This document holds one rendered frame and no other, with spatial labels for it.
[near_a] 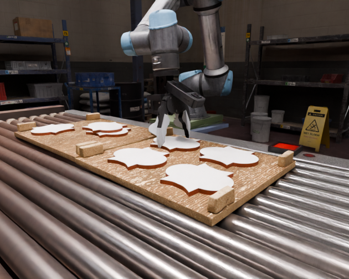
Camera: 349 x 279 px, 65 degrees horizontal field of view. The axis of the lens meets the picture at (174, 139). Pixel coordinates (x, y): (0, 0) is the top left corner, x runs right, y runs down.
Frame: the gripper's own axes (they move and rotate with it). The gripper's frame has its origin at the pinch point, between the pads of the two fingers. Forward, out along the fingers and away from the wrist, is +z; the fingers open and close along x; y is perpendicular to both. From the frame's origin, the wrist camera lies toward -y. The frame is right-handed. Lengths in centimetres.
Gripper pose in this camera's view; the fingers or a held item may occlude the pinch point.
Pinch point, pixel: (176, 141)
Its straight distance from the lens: 78.5
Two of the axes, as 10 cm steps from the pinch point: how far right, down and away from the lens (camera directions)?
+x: -6.8, 1.9, -7.1
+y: -7.3, -0.9, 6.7
